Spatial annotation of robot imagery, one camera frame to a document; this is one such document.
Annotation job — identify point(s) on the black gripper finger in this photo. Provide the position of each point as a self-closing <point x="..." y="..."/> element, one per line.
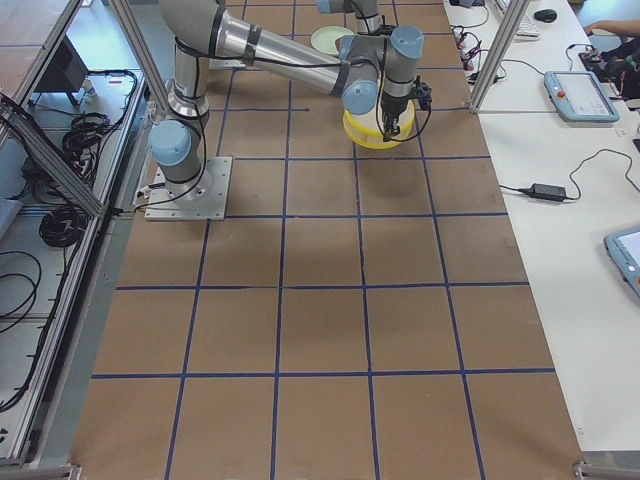
<point x="391" y="126"/>

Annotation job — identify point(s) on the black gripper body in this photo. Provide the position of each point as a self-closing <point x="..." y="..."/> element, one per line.
<point x="390" y="105"/>

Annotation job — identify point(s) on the yellow top steamer layer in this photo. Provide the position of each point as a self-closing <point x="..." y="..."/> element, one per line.
<point x="365" y="130"/>

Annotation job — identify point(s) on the person forearm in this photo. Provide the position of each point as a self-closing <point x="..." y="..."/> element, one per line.
<point x="627" y="28"/>

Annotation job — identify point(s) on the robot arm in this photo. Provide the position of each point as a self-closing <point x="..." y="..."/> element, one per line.
<point x="369" y="21"/>
<point x="376" y="67"/>

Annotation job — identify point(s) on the light green plate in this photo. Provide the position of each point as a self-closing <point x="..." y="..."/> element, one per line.
<point x="325" y="39"/>

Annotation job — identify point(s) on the black power adapter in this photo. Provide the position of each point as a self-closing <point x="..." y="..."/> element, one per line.
<point x="544" y="192"/>

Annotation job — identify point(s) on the black computer mouse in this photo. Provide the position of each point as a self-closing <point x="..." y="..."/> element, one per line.
<point x="545" y="15"/>

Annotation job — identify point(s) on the blue teach pendant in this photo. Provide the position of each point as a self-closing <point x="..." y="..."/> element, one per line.
<point x="579" y="97"/>
<point x="623" y="249"/>

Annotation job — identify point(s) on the aluminium frame post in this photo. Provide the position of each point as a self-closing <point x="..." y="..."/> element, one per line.
<point x="501" y="41"/>

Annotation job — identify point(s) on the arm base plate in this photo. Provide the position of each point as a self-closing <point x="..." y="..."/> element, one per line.
<point x="201" y="199"/>

